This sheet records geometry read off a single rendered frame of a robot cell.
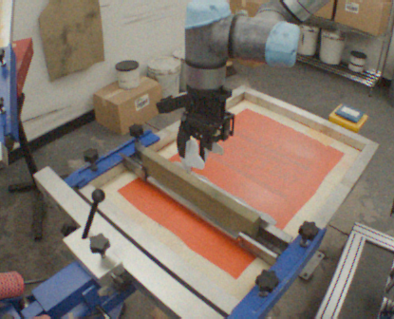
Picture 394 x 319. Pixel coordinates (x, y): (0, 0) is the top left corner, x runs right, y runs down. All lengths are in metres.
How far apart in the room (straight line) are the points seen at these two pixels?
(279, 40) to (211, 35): 0.11
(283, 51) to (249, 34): 0.06
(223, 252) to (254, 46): 0.46
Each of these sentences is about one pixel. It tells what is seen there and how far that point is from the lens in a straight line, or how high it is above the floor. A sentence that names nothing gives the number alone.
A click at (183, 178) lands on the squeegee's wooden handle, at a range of 0.80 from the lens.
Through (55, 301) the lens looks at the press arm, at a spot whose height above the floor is 1.04.
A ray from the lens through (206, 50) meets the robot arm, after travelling 0.57.
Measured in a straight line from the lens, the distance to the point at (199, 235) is 0.82.
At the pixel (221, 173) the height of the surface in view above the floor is 0.96.
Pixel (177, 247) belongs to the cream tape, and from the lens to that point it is 0.80.
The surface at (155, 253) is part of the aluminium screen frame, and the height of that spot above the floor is 0.99.
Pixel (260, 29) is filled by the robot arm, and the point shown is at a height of 1.44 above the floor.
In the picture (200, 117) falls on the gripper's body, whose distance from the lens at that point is 0.65.
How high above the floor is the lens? 1.60
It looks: 39 degrees down
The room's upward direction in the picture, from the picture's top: straight up
